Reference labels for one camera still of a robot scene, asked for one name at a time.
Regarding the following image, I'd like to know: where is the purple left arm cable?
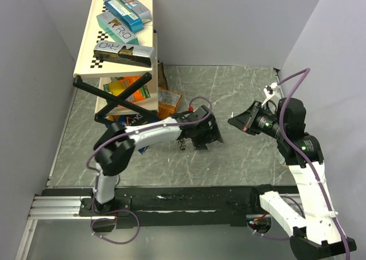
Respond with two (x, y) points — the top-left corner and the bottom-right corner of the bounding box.
(86, 96), (213, 212)

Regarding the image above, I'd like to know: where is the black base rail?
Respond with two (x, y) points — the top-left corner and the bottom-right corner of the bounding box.
(78, 185), (289, 230)

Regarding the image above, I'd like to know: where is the blue foil box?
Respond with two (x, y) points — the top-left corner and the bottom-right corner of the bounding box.
(104, 0), (144, 33)

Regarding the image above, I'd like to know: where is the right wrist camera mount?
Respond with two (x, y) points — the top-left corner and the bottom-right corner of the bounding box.
(261, 82), (282, 107)

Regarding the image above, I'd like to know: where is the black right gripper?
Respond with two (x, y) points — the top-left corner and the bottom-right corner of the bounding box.
(228, 100), (286, 139)

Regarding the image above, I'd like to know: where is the small padlock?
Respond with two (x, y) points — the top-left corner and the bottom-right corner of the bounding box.
(178, 139), (186, 150)

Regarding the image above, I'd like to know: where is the orange Kettle chips bag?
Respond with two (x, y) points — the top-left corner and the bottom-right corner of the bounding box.
(158, 87), (182, 120)

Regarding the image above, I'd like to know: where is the dark grey R&O box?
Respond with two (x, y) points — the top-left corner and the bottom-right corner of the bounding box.
(93, 41), (156, 67)

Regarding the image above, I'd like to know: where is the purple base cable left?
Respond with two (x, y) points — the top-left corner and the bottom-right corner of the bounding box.
(90, 209), (141, 245)

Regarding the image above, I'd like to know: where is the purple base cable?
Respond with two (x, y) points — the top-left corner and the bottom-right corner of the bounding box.
(90, 209), (141, 245)
(247, 214), (301, 241)

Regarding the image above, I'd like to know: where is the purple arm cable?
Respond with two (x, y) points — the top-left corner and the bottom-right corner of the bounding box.
(86, 96), (213, 212)
(276, 68), (352, 260)

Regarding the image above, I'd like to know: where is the orange sponge package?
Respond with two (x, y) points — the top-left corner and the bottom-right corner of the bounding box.
(103, 76), (150, 103)

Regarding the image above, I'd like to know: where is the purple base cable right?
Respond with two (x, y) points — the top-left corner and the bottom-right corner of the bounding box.
(247, 214), (301, 241)

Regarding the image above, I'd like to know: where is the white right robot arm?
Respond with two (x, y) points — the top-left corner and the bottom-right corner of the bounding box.
(228, 98), (357, 259)

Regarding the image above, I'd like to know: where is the silver R&O box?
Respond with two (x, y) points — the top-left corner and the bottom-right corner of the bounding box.
(120, 0), (153, 23)

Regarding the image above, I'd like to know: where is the teal R&O box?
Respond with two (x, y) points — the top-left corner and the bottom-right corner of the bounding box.
(96, 11), (139, 45)

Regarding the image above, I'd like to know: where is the cream two-tier shelf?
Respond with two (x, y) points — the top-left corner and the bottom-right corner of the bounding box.
(73, 0), (158, 115)

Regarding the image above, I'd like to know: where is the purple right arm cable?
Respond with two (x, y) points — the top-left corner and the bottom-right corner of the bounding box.
(276, 68), (352, 260)

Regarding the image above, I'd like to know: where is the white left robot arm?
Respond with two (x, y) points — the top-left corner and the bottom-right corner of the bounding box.
(86, 105), (224, 215)

